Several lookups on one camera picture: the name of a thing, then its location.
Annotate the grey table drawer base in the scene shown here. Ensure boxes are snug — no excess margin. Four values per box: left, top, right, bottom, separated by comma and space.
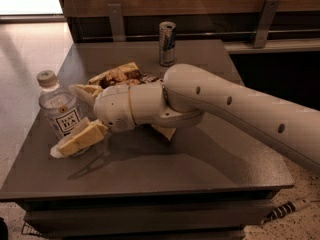
19, 191, 274, 240

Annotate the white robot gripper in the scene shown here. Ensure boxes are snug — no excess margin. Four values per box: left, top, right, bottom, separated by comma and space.
50, 84, 135, 158

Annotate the clear plastic tea bottle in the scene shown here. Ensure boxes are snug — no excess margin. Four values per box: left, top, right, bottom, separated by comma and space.
37, 70, 84, 140

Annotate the striped cable on floor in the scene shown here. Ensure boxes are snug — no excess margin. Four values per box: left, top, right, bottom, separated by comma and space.
260, 197, 312, 225

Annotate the metal bracket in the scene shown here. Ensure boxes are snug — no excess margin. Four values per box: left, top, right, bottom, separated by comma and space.
108, 3, 126, 42
253, 0, 280, 49

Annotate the brown yellow chip bag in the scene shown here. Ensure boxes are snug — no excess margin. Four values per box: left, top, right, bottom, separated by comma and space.
87, 61, 177, 142

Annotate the wire rack under table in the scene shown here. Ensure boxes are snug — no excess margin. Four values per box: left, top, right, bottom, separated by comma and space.
21, 222, 42, 237

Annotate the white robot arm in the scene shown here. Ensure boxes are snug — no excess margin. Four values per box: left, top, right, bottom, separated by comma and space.
50, 64, 320, 174

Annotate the left metal bracket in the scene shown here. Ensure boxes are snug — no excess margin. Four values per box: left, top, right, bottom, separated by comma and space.
108, 3, 126, 42

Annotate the silver blue energy drink can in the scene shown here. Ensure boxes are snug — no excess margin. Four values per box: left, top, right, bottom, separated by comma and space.
159, 21, 176, 66

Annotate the right metal bracket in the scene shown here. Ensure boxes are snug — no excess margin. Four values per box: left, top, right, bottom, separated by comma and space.
253, 0, 280, 49

